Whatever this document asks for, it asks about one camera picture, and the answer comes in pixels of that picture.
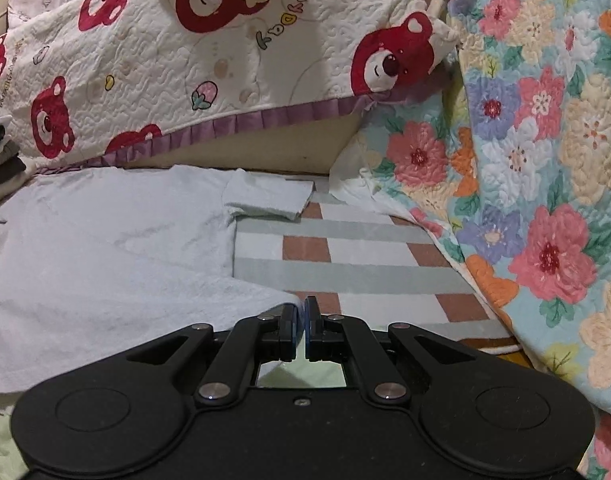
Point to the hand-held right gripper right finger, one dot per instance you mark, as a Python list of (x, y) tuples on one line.
[(315, 330)]

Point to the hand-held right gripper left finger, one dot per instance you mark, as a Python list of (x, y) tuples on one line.
[(288, 330)]

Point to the light grey t-shirt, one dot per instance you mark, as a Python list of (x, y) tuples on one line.
[(110, 260)]

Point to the stack of folded clothes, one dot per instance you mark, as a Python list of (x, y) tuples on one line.
[(5, 160)]

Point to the checkered cartoon rug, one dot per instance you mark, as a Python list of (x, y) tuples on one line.
[(375, 260)]

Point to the beige bed board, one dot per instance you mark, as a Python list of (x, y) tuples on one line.
[(260, 150)]

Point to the white quilt with red bears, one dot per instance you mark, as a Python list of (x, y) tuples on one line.
[(160, 85)]

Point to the floral quilt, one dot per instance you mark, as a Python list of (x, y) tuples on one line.
[(535, 160)]

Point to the light green bedsheet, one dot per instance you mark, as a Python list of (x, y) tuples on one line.
[(0, 440)]

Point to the pink printed pillow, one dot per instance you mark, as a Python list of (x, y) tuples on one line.
[(40, 5)]

